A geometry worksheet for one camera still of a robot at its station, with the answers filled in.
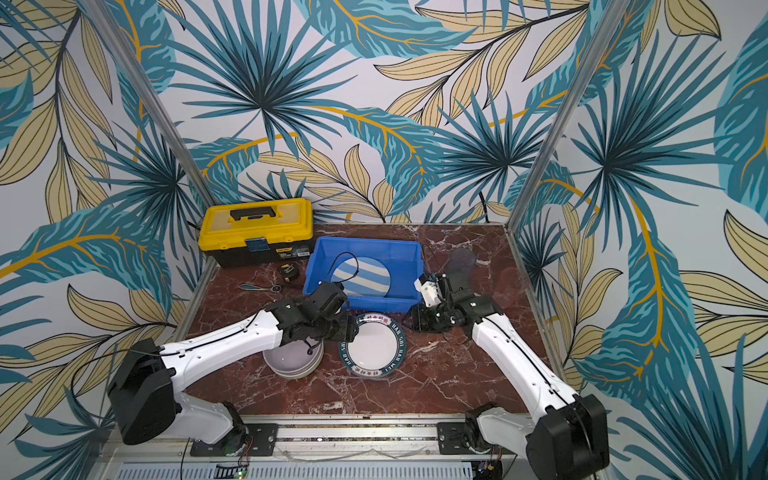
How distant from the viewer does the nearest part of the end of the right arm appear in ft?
1.84

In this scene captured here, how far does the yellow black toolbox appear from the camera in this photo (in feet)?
3.17

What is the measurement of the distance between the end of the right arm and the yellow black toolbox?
478mm
